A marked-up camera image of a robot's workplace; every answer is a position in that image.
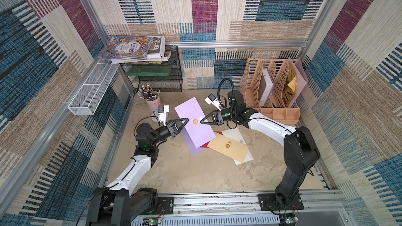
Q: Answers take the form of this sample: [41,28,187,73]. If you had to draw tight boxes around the pens in cup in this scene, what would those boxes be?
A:
[137,83,160,101]

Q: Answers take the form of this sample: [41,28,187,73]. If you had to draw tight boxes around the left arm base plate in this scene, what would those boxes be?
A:
[140,196,174,217]

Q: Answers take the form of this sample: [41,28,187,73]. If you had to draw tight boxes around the pink pen cup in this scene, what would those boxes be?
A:
[146,96,163,112]

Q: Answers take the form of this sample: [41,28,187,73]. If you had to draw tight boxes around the brown wanted poster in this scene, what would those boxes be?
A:
[282,64,296,107]

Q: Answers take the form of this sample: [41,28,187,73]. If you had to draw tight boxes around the white wire basket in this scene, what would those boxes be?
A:
[68,60,119,116]

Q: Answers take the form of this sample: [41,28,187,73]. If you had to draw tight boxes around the cream envelope with seal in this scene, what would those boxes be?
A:
[207,132,249,163]

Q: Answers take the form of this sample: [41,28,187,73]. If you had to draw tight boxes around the pink folder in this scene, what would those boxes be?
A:
[286,59,308,107]

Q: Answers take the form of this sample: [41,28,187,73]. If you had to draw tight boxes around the red envelope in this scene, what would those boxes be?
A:
[199,131,224,149]

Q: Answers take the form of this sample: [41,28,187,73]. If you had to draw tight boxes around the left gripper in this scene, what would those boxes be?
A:
[149,119,187,148]

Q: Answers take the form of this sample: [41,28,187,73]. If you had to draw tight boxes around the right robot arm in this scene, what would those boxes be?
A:
[201,91,320,211]

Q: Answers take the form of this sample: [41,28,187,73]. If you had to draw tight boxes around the lilac envelope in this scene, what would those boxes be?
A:
[174,97,216,148]
[180,129,207,155]

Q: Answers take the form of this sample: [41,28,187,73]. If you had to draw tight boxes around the colourful picture book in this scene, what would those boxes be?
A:
[100,36,153,59]

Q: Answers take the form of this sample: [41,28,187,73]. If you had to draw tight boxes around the white envelope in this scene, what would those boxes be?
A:
[221,128,254,166]

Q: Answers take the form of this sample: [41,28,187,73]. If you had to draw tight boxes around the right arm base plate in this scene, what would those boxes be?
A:
[258,193,305,212]

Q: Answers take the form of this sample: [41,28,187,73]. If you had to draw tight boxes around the yellow paper sheet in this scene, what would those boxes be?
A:
[285,76,296,95]

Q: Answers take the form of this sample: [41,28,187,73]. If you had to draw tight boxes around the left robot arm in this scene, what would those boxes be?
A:
[85,118,189,226]

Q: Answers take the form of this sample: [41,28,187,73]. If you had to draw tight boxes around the white round clock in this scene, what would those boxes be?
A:
[151,109,161,124]

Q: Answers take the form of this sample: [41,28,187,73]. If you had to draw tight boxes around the white box in organizer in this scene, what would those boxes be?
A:
[257,68,274,107]

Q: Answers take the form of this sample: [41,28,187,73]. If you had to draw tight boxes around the green folder on shelf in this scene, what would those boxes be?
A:
[126,65,172,77]

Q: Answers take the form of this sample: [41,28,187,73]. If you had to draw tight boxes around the Folio book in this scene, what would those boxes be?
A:
[110,35,172,64]

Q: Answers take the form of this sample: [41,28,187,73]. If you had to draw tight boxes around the black wire shelf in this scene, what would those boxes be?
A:
[122,46,183,92]

